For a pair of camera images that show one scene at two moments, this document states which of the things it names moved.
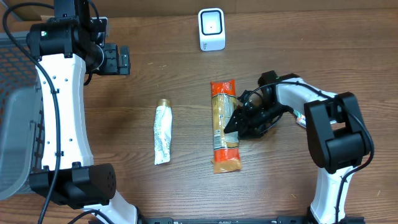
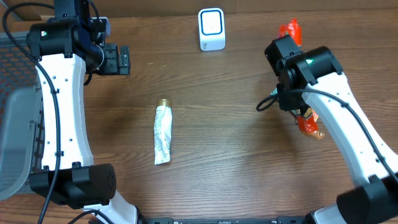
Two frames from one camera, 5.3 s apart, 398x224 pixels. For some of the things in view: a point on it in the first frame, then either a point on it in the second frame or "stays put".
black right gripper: x=254 y=124 → x=288 y=104
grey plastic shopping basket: x=22 y=126 stays put
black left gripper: x=115 y=66 stays put
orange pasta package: x=226 y=153 → x=307 y=119
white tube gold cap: x=162 y=131 stays put
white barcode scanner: x=211 y=29 stays put
